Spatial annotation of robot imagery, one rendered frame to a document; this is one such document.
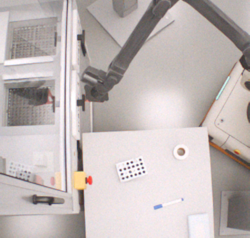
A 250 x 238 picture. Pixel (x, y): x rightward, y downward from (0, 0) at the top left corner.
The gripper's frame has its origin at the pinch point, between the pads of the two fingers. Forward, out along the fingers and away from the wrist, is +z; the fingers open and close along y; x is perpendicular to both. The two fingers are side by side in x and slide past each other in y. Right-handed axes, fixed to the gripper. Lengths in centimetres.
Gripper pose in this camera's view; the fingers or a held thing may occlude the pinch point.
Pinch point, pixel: (89, 99)
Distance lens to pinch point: 161.8
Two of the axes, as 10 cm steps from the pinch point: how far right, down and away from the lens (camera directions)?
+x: 1.0, 9.6, -2.6
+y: -8.9, -0.4, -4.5
